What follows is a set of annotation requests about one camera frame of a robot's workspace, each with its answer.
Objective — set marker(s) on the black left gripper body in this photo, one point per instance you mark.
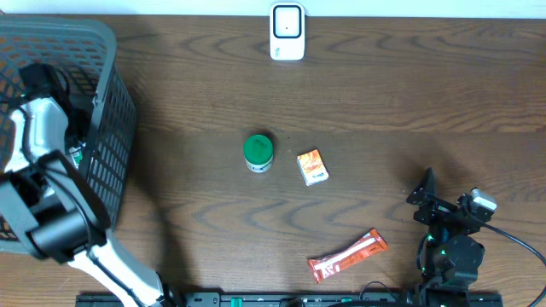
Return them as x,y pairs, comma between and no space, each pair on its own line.
37,79

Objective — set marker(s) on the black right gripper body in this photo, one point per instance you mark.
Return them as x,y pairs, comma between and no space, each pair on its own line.
438,208

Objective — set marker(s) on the red snack bar wrapper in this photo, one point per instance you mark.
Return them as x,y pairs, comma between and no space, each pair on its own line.
368,245

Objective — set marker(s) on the white green medicine box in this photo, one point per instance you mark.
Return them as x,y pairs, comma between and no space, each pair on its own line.
76,153

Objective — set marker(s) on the orange tissue pack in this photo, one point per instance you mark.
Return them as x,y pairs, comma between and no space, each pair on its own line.
312,168

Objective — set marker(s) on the green lid jar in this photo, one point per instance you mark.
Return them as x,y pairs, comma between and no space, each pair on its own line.
258,153

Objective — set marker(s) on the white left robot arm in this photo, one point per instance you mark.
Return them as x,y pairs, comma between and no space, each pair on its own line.
52,210

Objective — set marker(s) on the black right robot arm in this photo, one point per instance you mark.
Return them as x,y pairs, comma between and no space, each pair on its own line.
448,257

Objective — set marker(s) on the white barcode scanner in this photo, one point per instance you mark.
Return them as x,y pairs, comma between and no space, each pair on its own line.
287,31

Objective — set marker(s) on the grey plastic basket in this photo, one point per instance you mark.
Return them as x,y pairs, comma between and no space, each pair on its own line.
84,53

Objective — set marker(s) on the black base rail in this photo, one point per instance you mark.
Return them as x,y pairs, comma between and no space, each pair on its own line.
276,299

